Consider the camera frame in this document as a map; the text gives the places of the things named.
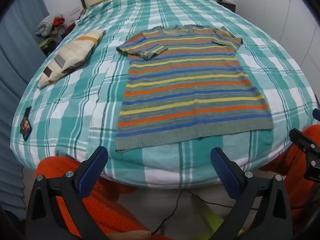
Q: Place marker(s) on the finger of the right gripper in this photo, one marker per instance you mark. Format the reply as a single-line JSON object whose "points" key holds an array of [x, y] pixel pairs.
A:
{"points": [[316, 114], [311, 151]]}

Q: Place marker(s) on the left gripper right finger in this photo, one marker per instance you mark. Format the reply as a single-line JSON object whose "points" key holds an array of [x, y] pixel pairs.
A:
{"points": [[273, 218]]}

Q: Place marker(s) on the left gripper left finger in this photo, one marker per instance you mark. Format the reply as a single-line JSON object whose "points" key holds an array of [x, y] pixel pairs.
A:
{"points": [[44, 217]]}

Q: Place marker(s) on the striped knit sweater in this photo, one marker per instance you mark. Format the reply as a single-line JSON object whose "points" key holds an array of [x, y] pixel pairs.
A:
{"points": [[186, 83]]}

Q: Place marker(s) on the pile of clothes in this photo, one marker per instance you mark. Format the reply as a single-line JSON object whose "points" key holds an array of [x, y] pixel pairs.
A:
{"points": [[53, 29]]}

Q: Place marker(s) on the orange fleece trousers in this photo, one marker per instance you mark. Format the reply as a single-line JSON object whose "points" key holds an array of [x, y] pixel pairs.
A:
{"points": [[116, 222]]}

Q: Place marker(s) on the teal plaid bedspread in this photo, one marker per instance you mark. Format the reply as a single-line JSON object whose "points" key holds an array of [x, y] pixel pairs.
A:
{"points": [[78, 113]]}

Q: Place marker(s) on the white wardrobe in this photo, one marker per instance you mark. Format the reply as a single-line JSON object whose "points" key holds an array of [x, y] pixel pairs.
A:
{"points": [[291, 24]]}

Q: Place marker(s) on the dark nightstand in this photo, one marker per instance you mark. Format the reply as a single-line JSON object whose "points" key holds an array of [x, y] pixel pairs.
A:
{"points": [[229, 5]]}

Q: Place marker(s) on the beige patchwork pillow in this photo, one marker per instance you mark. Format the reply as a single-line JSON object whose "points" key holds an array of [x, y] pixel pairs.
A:
{"points": [[70, 57]]}

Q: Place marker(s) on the blue curtain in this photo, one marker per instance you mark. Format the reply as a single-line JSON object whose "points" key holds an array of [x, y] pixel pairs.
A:
{"points": [[20, 59]]}

